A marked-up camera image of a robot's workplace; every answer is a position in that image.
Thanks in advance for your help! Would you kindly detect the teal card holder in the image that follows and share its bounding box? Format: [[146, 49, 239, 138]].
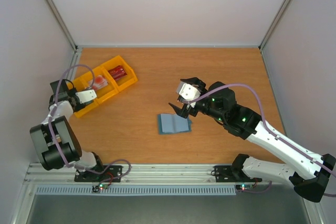
[[157, 113, 192, 135]]

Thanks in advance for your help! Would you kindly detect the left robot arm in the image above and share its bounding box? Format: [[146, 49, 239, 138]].
[[29, 79, 106, 181]]

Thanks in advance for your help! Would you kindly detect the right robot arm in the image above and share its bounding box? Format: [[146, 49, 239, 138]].
[[171, 77, 335, 202]]

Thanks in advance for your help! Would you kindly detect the red card stack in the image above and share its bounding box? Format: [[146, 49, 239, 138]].
[[108, 65, 127, 81]]

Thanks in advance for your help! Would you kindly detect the white red-dot card stack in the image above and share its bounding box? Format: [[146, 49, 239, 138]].
[[88, 75, 108, 91]]

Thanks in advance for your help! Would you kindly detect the yellow bin far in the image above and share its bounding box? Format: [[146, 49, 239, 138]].
[[101, 56, 138, 92]]

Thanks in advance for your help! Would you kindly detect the yellow bin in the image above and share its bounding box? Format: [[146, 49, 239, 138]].
[[67, 77, 98, 118], [101, 56, 138, 92], [80, 66, 119, 104]]

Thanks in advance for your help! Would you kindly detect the yellow bin middle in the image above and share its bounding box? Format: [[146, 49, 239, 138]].
[[80, 66, 119, 104]]

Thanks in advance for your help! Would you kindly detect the right small circuit board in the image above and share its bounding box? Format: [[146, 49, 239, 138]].
[[236, 184, 256, 191]]

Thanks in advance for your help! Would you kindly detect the small circuit board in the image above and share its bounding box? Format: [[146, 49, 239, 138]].
[[91, 184, 109, 193], [236, 184, 256, 191]]

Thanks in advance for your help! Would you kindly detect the yellow bin near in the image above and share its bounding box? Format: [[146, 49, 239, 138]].
[[67, 77, 98, 118]]

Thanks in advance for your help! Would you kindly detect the left small circuit board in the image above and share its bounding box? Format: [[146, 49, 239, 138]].
[[91, 184, 109, 193]]

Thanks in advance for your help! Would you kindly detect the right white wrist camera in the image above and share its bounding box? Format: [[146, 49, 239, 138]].
[[176, 82, 201, 102]]

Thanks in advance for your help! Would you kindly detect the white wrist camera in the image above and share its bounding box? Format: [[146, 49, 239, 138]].
[[176, 82, 201, 102], [75, 89, 97, 104]]

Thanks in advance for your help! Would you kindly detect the aluminium front rail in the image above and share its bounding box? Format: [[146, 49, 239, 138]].
[[25, 163, 313, 186]]

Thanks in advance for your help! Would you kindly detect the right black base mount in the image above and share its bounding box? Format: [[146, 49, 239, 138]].
[[211, 165, 262, 183]]

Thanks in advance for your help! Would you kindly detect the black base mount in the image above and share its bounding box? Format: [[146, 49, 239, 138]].
[[74, 165, 123, 183], [211, 165, 262, 183]]

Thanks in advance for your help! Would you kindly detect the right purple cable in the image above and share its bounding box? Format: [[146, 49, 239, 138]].
[[177, 82, 336, 198]]

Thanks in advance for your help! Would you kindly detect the purple cable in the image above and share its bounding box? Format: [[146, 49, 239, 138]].
[[47, 63, 132, 176], [177, 82, 336, 198]]

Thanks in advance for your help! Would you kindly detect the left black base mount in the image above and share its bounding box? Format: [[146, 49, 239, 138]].
[[74, 165, 123, 183]]

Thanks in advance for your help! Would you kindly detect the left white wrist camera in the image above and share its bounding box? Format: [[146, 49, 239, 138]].
[[75, 89, 97, 104]]

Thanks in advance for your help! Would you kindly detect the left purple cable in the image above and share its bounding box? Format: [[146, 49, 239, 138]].
[[47, 63, 132, 176]]

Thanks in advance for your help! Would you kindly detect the grey slotted cable duct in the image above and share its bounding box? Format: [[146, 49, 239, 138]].
[[35, 185, 236, 196]]

